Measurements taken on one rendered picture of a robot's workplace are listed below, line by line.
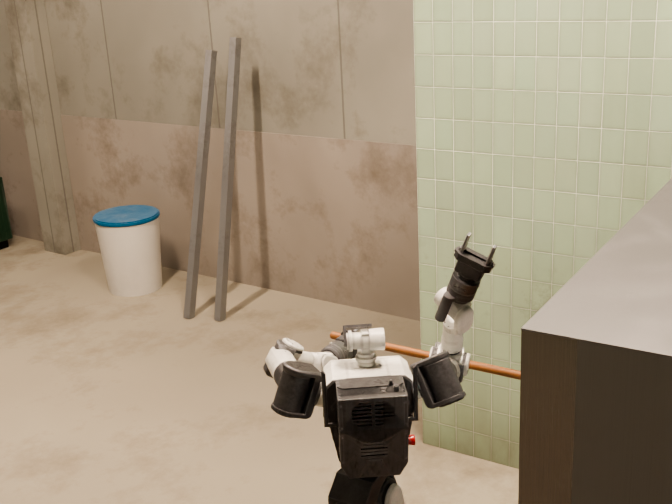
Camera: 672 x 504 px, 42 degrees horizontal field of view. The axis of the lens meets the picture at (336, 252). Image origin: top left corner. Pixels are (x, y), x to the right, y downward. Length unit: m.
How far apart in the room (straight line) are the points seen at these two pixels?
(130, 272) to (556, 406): 6.28
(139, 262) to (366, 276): 1.89
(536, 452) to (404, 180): 5.02
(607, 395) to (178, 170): 6.57
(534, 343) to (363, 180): 5.25
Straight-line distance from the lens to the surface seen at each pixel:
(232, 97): 6.50
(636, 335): 1.17
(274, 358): 2.79
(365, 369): 2.64
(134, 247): 7.24
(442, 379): 2.64
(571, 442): 1.22
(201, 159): 6.67
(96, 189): 8.40
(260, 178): 6.96
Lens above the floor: 2.58
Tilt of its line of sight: 19 degrees down
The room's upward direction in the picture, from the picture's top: 3 degrees counter-clockwise
